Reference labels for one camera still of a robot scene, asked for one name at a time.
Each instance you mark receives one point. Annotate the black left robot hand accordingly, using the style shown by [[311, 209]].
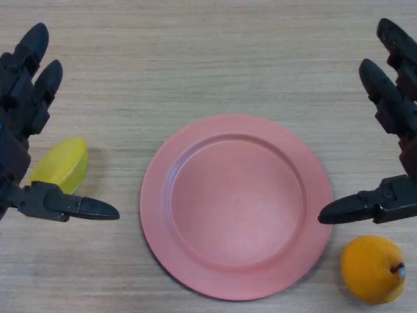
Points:
[[23, 98]]

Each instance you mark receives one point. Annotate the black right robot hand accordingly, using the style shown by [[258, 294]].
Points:
[[399, 107]]

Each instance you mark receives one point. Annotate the orange pear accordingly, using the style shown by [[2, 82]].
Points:
[[369, 265]]

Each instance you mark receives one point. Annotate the pink round plate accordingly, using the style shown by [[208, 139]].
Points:
[[236, 208]]

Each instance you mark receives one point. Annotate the yellow starfruit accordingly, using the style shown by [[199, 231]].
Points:
[[62, 166]]

